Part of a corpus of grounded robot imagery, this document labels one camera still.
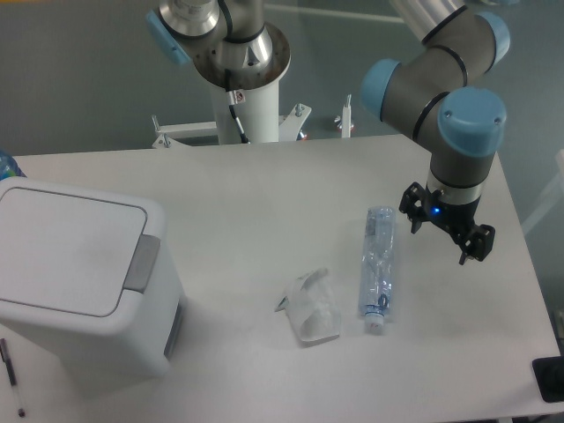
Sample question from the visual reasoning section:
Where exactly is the white trash can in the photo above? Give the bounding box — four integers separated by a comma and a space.
1, 177, 186, 376

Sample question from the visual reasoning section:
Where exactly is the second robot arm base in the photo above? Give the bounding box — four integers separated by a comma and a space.
145, 0, 291, 92

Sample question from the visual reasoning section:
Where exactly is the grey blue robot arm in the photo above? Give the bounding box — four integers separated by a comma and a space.
360, 1, 510, 263

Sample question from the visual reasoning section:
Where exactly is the black cable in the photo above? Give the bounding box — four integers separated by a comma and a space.
223, 68, 252, 145

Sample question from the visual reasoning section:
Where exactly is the crushed clear plastic bottle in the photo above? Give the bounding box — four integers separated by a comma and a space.
358, 206, 396, 334

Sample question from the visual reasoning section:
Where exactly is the black device at edge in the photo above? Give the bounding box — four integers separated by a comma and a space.
532, 356, 563, 404

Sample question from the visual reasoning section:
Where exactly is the clear plastic bag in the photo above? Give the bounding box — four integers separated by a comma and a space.
274, 267, 342, 348

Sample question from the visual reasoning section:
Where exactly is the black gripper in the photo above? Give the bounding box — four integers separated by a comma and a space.
399, 182, 495, 265

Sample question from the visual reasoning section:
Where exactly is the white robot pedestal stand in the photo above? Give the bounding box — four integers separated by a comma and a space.
150, 21, 357, 149

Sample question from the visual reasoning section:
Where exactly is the black pen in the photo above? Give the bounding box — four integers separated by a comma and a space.
1, 338, 26, 419

